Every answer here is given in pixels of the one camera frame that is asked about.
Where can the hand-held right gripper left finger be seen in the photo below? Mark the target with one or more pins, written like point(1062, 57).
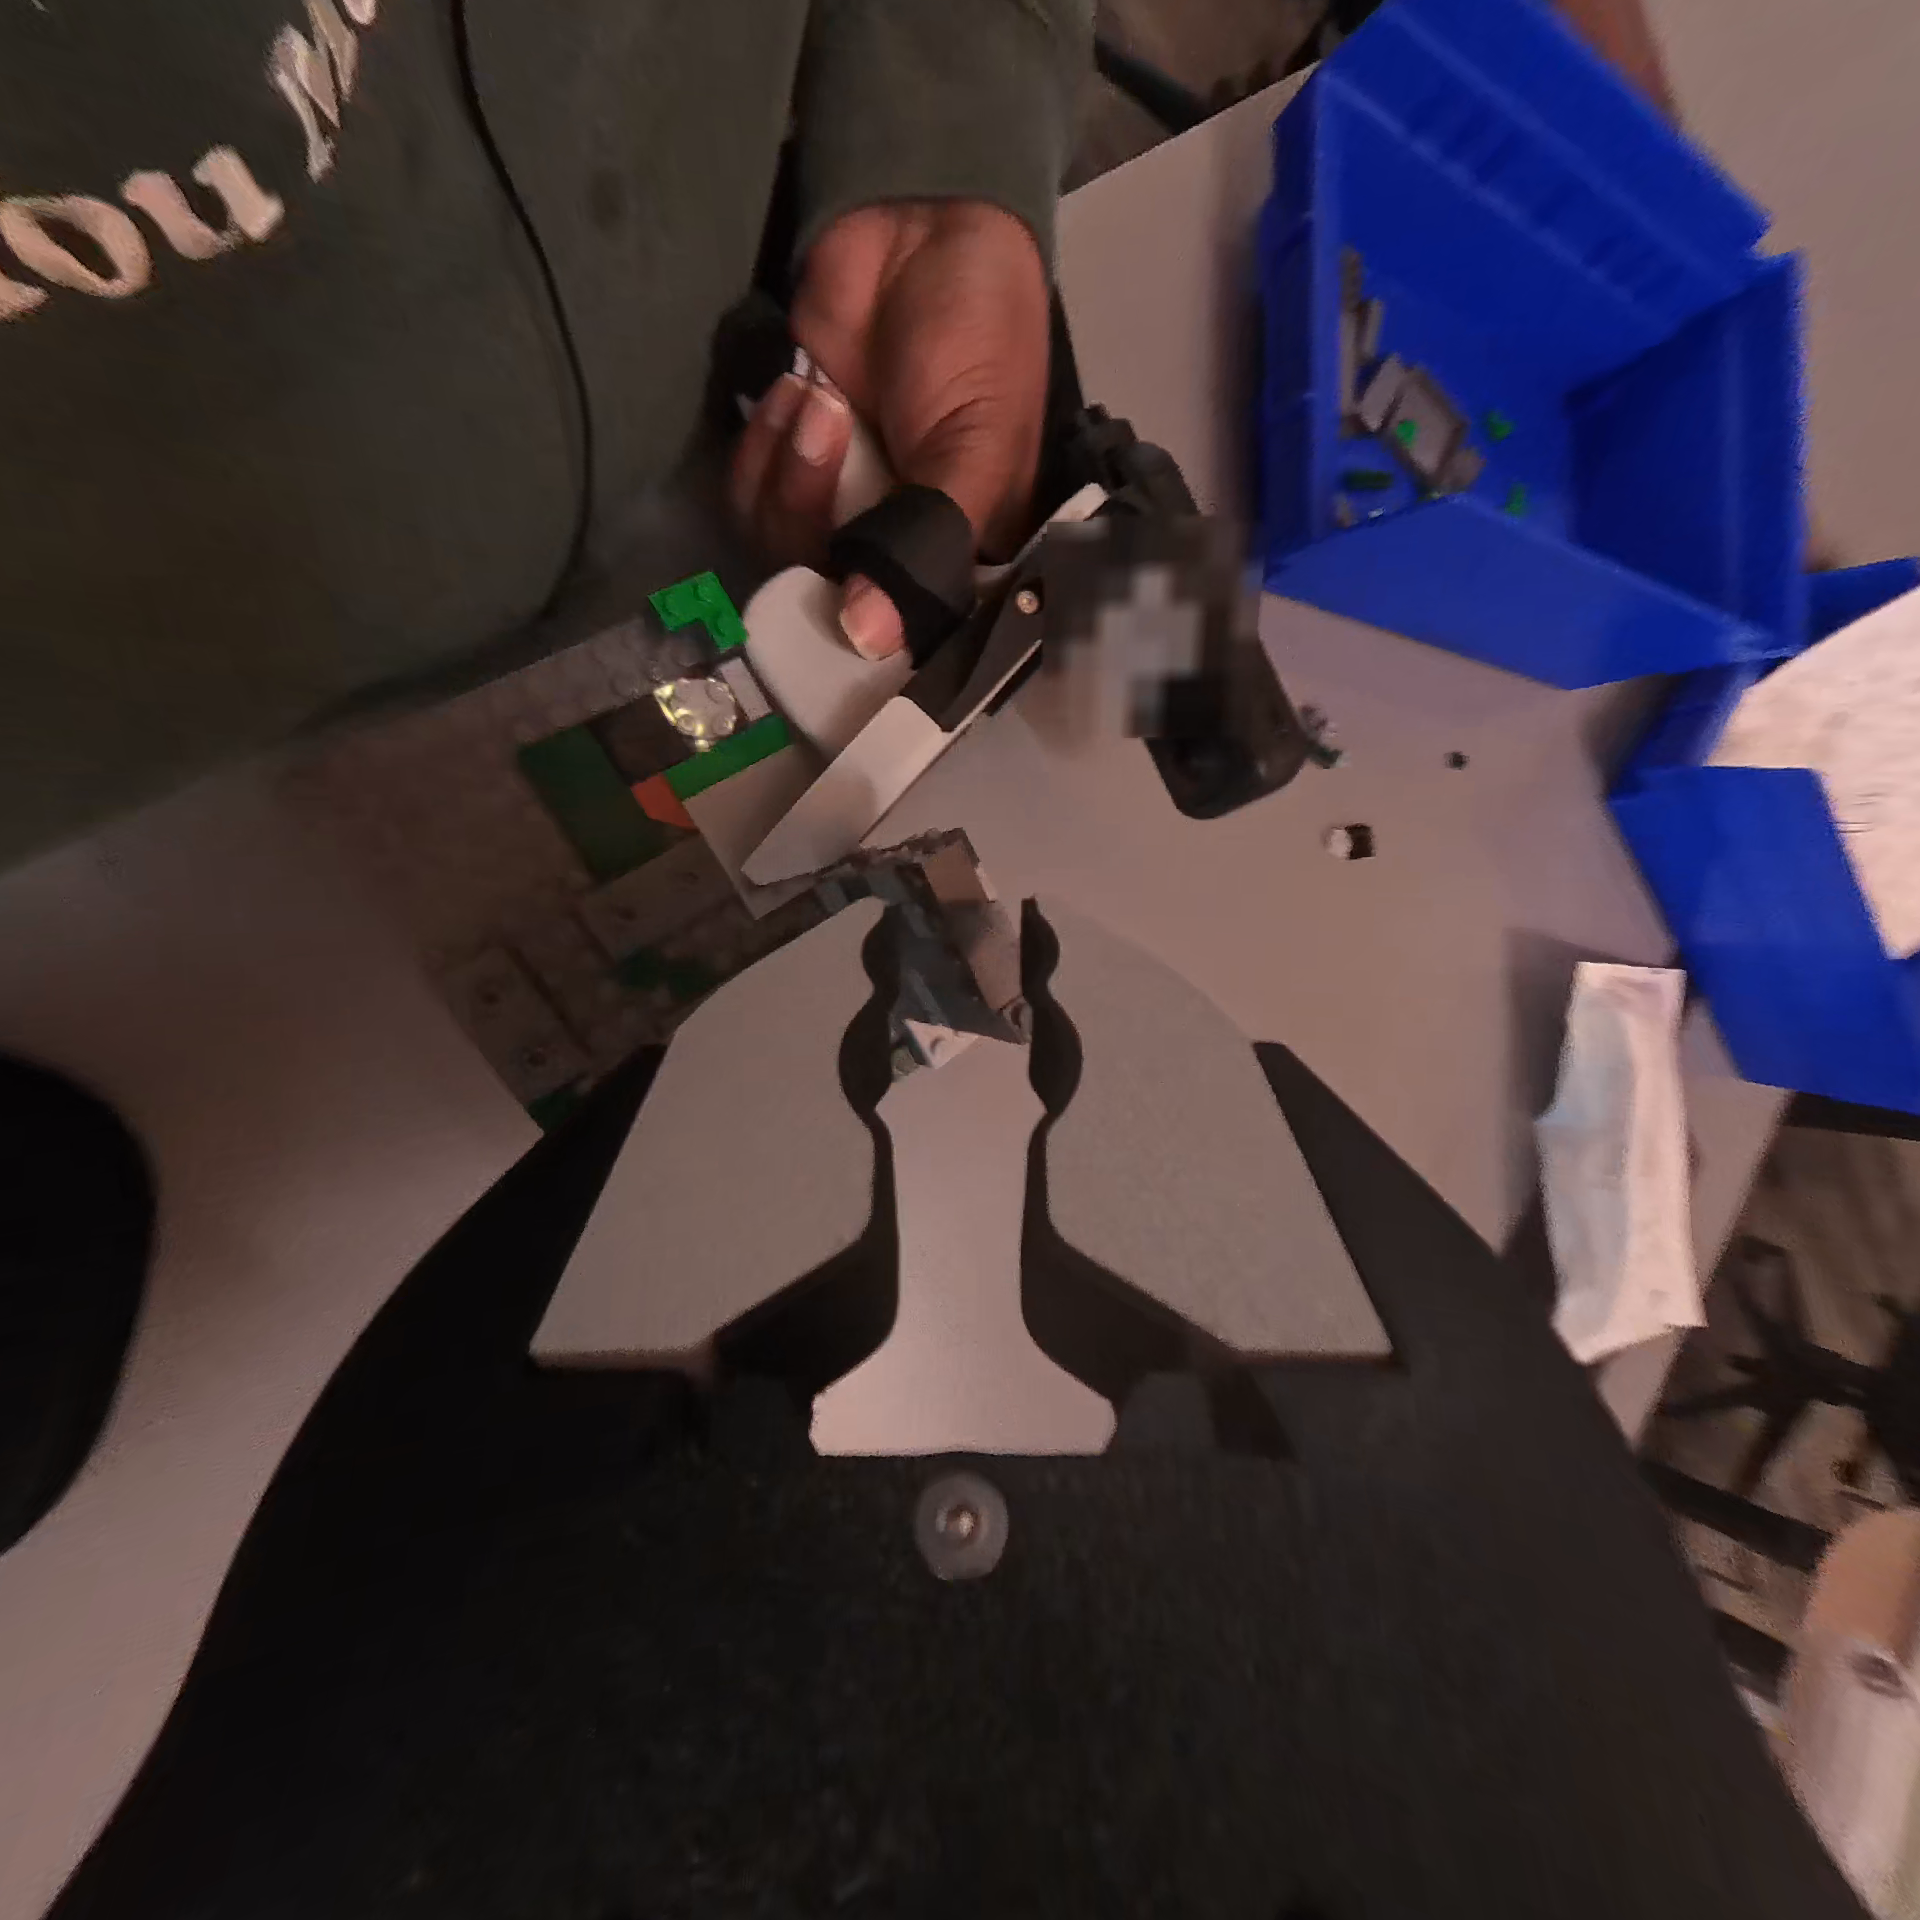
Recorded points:
point(720, 1184)

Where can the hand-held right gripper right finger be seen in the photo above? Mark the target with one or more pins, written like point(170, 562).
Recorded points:
point(1200, 1184)

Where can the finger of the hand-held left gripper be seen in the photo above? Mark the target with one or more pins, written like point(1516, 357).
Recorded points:
point(841, 794)

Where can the grey brick wall assembly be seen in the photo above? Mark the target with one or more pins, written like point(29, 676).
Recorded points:
point(939, 960)

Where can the grey studded brick baseplate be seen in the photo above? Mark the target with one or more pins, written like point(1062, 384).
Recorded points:
point(600, 810)

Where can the person's left forearm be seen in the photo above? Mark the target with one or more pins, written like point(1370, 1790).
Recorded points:
point(930, 104)

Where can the person's left hand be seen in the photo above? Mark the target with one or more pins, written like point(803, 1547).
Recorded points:
point(930, 344)

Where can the small black brick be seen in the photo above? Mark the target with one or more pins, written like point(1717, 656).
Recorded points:
point(1352, 842)

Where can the pile of loose bricks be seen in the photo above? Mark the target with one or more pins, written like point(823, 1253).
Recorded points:
point(1411, 405)

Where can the blue storage bin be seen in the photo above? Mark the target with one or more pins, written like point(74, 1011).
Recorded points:
point(1501, 181)
point(1754, 900)

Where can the white crumpled paper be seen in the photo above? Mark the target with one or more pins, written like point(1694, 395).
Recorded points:
point(1838, 720)

